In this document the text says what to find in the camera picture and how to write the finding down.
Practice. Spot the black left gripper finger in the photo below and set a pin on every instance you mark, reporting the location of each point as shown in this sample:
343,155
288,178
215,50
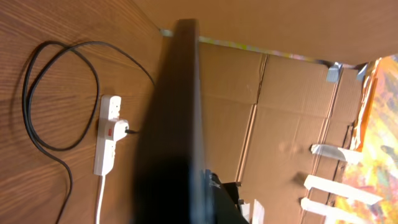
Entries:
225,204

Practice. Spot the blue Galaxy smartphone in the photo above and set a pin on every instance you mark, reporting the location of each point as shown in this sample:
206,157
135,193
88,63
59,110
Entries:
170,181

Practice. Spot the white charger plug adapter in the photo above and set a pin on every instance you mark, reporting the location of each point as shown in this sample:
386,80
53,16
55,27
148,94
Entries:
115,129

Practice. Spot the white tape strip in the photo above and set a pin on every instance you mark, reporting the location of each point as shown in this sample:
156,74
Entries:
340,189
330,212
338,153

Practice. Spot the white power strip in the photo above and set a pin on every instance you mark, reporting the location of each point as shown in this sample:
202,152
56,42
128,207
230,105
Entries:
105,144

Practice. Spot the brown cardboard wall panel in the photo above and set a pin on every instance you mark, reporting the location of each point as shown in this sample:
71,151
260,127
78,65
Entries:
261,115

